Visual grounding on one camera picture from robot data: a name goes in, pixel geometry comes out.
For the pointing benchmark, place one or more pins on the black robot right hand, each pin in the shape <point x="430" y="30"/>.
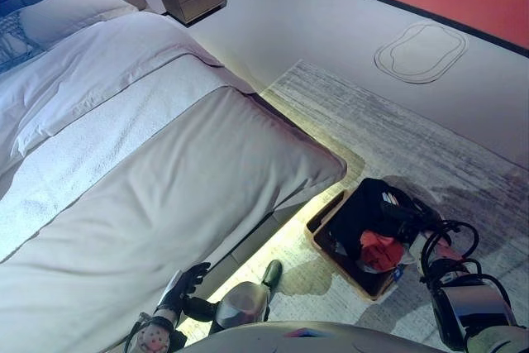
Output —
<point x="407" y="218"/>

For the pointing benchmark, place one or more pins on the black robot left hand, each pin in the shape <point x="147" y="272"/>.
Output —
<point x="186" y="303"/>

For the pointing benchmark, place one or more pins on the red garment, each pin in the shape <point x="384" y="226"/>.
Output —
<point x="382" y="251"/>

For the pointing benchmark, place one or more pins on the black garment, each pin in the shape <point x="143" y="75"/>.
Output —
<point x="363" y="208"/>

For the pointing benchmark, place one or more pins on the blue basket tag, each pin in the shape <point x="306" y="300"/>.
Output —
<point x="397" y="274"/>

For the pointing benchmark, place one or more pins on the brown woven laundry basket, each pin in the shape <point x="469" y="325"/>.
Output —
<point x="326" y="241"/>

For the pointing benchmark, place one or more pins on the silver robot left leg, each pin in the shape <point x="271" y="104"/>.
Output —
<point x="248" y="299"/>

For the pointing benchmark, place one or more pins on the grey streaked area rug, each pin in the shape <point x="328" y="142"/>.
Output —
<point x="413" y="130"/>

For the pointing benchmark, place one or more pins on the grey robot torso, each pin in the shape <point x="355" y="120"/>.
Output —
<point x="310" y="338"/>

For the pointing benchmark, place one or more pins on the white oval floor mat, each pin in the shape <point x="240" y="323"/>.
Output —
<point x="421" y="53"/>

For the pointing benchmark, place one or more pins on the black baseboard strip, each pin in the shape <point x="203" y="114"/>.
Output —
<point x="413" y="6"/>

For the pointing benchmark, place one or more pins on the white textured duvet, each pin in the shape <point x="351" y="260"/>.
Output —
<point x="103" y="92"/>

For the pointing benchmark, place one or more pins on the grey patterned pillow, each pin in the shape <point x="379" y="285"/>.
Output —
<point x="16" y="43"/>

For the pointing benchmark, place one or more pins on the white pillow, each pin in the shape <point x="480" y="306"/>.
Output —
<point x="70" y="10"/>

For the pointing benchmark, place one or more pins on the beige bed frame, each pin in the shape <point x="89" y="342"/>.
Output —
<point x="256" y="241"/>

